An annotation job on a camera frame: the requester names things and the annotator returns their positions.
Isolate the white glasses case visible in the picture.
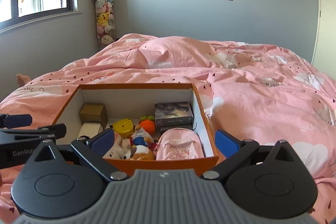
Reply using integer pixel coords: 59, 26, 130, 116
77, 122, 103, 139

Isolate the white bunny plush striped hat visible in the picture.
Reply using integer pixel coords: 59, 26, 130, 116
103, 133, 131, 159

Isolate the gold small box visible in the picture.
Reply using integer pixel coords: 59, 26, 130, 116
79, 103, 108, 129

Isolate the blue sailor dog plush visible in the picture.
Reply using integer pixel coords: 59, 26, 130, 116
122, 126, 157, 161

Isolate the yellow duck toy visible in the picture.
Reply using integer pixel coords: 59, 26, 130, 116
112, 118, 135, 139

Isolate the person bare foot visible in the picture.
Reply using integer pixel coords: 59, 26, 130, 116
16, 74, 31, 87

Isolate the pink mini backpack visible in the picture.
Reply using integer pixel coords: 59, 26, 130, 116
156, 128, 204, 161

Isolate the orange crochet carrot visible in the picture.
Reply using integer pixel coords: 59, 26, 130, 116
139, 116, 156, 135

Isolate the orange cardboard box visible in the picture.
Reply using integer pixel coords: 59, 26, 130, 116
54, 83, 219, 176

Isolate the dark card deck box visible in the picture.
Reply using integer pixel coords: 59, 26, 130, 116
154, 102, 194, 127

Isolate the grey flat box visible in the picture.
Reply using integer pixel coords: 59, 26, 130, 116
159, 124, 193, 134

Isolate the white door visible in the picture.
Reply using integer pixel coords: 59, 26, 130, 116
311, 0, 335, 79

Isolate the plush toy tube holder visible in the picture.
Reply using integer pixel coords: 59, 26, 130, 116
94, 0, 116, 50

